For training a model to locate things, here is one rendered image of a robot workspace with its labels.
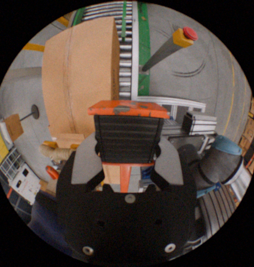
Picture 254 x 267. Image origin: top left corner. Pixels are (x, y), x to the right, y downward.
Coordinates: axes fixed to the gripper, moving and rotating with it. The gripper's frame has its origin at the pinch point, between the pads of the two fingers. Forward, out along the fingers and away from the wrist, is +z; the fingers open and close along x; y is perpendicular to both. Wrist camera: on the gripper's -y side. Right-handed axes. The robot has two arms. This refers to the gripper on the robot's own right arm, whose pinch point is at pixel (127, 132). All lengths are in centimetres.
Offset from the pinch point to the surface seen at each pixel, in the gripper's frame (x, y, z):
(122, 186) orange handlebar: -0.5, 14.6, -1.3
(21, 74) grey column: -121, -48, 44
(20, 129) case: -194, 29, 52
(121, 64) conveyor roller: -5, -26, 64
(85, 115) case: -18.5, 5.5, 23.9
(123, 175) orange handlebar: -0.4, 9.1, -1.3
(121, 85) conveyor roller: -4, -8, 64
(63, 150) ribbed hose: -19.6, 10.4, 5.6
